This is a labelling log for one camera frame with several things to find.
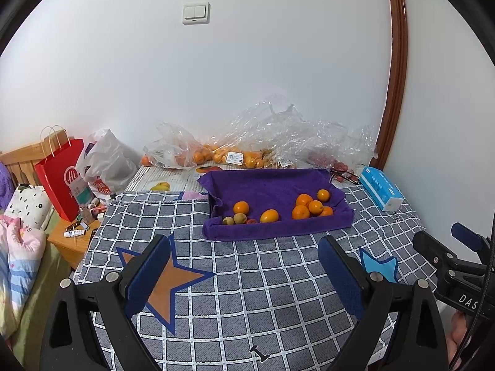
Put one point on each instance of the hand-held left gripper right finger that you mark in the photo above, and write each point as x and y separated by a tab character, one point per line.
340	278

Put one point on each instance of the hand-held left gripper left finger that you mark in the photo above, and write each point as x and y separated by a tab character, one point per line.
149	274

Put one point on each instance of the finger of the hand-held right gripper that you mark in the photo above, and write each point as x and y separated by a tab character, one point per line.
435	253
470	237

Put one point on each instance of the oval yellow-orange fruit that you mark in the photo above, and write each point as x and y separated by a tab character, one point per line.
269	215

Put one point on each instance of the small green fruit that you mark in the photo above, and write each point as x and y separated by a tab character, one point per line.
239	218
227	220

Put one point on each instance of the purple towel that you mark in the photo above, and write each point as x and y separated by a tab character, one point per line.
270	189

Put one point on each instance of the person's right hand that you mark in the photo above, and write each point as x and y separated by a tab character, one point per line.
459	330

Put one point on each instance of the blue tissue box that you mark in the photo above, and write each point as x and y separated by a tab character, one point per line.
381	189

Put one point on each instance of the cluster of small bottles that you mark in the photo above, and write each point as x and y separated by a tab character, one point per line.
91	210

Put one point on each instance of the wooden nightstand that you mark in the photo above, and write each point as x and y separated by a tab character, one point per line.
65	243

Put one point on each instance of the grey checked blanket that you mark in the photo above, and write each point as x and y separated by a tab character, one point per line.
251	278

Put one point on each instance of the white fruit-print mat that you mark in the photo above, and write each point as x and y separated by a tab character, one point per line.
178	179

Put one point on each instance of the green bed sheet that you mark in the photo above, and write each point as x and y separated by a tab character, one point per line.
42	290

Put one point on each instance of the heap of red cherry tomatoes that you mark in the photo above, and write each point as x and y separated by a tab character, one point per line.
340	170

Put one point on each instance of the white plastic shopping bag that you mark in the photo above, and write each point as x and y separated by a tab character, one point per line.
112	162

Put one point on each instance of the heap of bagged mandarins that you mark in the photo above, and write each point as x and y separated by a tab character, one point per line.
251	160
198	157

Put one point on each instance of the red paper bag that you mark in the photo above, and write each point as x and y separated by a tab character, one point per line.
58	185

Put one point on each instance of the heap of brown longans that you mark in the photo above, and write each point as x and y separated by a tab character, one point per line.
280	161

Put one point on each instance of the pinkish translucent plastic bag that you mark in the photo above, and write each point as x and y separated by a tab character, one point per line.
170	143

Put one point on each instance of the pink printed quilt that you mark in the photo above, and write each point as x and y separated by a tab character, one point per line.
15	262

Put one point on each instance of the clear crinkled plastic bag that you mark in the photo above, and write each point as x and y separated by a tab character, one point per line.
336	139

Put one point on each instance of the white flower-print pillow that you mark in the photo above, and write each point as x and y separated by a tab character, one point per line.
27	205

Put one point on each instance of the purple fuzzy cloth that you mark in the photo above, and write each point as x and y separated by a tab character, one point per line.
4	185

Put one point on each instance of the clear labelled plastic bag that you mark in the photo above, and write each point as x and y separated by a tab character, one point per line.
255	127

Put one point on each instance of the wooden headboard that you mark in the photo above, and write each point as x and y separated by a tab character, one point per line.
15	162

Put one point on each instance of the brown wooden door frame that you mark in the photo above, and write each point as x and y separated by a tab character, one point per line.
398	65

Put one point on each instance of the white light switch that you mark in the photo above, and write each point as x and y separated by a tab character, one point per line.
196	13

